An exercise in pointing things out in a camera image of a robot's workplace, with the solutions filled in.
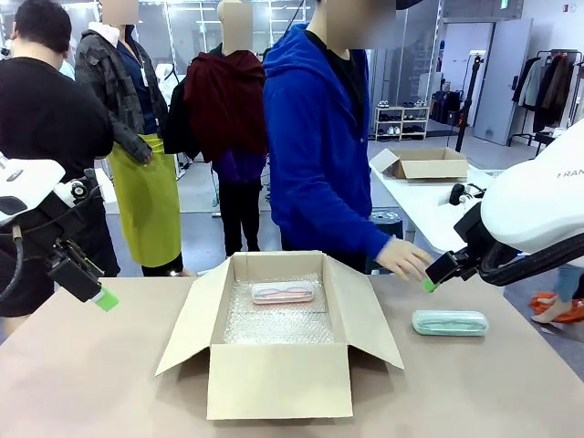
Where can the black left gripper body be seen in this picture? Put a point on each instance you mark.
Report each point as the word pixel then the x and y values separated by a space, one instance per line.
pixel 75 274

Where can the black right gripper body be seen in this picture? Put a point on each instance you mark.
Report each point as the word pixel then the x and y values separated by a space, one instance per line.
pixel 449 267

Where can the pink glasses case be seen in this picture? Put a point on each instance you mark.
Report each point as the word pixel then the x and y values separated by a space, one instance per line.
pixel 283 293

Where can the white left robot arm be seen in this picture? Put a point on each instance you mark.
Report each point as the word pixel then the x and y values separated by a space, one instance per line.
pixel 27 182

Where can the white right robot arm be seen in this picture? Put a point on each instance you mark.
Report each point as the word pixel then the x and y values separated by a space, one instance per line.
pixel 538 205

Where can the left forearm in blue sleeve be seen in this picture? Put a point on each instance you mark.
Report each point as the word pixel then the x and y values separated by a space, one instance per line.
pixel 360 232

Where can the mint green glasses case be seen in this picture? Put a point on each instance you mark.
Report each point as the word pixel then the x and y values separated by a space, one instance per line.
pixel 451 323

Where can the person's left hand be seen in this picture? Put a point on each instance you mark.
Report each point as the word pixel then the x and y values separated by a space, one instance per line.
pixel 403 260

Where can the white table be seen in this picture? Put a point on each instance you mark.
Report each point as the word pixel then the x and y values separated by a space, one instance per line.
pixel 420 205

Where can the grey round stool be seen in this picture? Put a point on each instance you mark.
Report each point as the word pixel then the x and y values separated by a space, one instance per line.
pixel 387 226

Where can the orange cloth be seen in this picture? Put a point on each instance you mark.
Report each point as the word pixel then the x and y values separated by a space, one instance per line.
pixel 540 303

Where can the mannequin camouflage jacket yellow skirt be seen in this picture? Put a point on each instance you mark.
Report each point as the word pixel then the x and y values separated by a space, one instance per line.
pixel 146 205

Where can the small open cardboard box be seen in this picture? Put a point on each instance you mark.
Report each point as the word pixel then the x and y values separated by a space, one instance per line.
pixel 429 166

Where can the wooden shoe rack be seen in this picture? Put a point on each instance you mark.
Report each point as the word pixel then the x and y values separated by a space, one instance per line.
pixel 402 123

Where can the clear bubble wrap sheet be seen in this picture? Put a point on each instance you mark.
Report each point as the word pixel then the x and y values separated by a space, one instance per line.
pixel 278 324

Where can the person in black sweater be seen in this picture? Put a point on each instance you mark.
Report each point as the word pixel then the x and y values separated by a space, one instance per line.
pixel 45 118

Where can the black suitcases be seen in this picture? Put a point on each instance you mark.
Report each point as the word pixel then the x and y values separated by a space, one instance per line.
pixel 447 107

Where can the black tripod stand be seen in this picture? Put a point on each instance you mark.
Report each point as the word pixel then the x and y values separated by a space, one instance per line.
pixel 469 100

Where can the large open cardboard box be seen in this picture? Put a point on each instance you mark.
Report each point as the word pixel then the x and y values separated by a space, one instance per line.
pixel 278 383

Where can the person in blue hoodie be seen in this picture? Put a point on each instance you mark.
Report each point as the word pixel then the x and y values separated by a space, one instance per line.
pixel 315 137

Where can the black clothes rack with coats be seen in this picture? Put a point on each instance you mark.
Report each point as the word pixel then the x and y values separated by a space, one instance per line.
pixel 547 91

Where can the mannequin with maroon shawl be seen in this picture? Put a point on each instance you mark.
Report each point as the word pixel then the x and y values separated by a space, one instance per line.
pixel 228 105

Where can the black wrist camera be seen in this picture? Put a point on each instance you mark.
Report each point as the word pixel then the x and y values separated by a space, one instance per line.
pixel 457 195

